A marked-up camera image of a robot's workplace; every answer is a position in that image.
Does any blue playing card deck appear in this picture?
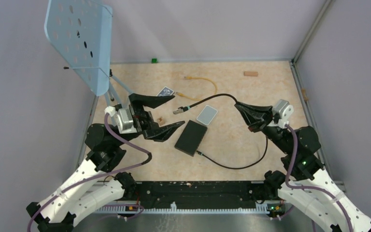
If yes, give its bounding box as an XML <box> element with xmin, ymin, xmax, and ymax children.
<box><xmin>157</xmin><ymin>86</ymin><xmax>175</xmax><ymax>97</ymax></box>

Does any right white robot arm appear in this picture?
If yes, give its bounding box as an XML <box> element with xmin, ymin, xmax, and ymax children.
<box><xmin>234</xmin><ymin>100</ymin><xmax>371</xmax><ymax>232</ymax></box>

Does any long wooden block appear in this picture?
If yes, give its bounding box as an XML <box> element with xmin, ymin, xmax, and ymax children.
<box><xmin>243</xmin><ymin>71</ymin><xmax>258</xmax><ymax>77</ymax></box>

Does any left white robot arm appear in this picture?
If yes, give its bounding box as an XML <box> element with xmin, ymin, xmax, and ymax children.
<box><xmin>26</xmin><ymin>93</ymin><xmax>183</xmax><ymax>232</ymax></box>

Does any black network switch box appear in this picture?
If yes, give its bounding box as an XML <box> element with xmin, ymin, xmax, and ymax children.
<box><xmin>174</xmin><ymin>120</ymin><xmax>208</xmax><ymax>157</ymax></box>

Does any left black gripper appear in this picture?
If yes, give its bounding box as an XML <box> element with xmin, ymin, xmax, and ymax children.
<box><xmin>114</xmin><ymin>92</ymin><xmax>186</xmax><ymax>146</ymax></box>

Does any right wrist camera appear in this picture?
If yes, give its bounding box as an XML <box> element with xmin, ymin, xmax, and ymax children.
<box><xmin>272</xmin><ymin>99</ymin><xmax>294</xmax><ymax>128</ymax></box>

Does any grey card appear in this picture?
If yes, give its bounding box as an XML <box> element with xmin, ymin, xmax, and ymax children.
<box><xmin>196</xmin><ymin>105</ymin><xmax>218</xmax><ymax>126</ymax></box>

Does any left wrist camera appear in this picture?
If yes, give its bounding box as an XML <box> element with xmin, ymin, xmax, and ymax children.
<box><xmin>104</xmin><ymin>106</ymin><xmax>138</xmax><ymax>134</ymax></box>

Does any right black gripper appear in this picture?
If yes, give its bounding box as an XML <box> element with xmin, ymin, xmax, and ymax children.
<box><xmin>235</xmin><ymin>101</ymin><xmax>293</xmax><ymax>154</ymax></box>

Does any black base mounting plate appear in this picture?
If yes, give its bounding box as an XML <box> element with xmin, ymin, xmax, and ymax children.
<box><xmin>118</xmin><ymin>181</ymin><xmax>286</xmax><ymax>210</ymax></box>

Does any yellow ethernet cable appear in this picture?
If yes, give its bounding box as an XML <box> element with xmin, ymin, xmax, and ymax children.
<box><xmin>176</xmin><ymin>75</ymin><xmax>218</xmax><ymax>102</ymax></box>

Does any light blue music stand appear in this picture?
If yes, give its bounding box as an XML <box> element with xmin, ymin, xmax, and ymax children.
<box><xmin>44</xmin><ymin>0</ymin><xmax>119</xmax><ymax>101</ymax></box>

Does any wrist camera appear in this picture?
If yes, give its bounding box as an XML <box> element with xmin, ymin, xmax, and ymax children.
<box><xmin>104</xmin><ymin>106</ymin><xmax>138</xmax><ymax>134</ymax></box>
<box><xmin>272</xmin><ymin>99</ymin><xmax>294</xmax><ymax>128</ymax></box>

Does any black cable with plug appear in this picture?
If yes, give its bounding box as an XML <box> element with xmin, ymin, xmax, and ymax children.
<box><xmin>172</xmin><ymin>93</ymin><xmax>269</xmax><ymax>170</ymax></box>

